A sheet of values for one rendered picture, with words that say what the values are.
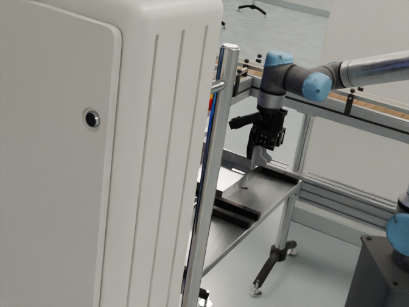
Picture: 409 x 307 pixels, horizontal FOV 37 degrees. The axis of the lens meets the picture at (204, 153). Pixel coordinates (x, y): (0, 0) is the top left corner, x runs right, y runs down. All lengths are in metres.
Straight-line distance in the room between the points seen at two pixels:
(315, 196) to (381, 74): 1.17
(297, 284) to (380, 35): 1.25
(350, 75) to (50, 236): 1.14
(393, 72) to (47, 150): 1.13
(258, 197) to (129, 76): 1.16
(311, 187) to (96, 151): 2.14
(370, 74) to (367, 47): 1.44
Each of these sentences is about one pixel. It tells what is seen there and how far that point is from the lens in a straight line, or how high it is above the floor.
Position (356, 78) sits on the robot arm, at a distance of 1.70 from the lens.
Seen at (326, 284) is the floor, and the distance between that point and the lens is 3.06.
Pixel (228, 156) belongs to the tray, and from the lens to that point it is 1.91.
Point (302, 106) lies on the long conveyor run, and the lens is 2.61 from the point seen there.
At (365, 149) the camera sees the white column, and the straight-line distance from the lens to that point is 3.24.
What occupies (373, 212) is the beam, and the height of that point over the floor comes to 0.50.
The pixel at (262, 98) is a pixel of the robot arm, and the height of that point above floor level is 1.14.
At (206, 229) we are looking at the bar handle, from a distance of 0.88.
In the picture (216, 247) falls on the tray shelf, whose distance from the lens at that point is 1.47.
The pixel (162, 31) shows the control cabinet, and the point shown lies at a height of 1.52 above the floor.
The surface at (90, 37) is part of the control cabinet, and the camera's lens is 0.62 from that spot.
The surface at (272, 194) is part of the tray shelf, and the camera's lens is 1.77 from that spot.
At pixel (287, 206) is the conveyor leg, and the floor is 0.38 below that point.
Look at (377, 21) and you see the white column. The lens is 3.10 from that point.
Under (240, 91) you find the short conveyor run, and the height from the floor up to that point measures 0.89.
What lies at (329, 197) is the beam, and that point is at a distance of 2.72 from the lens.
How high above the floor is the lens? 1.66
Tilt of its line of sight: 24 degrees down
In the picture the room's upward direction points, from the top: 9 degrees clockwise
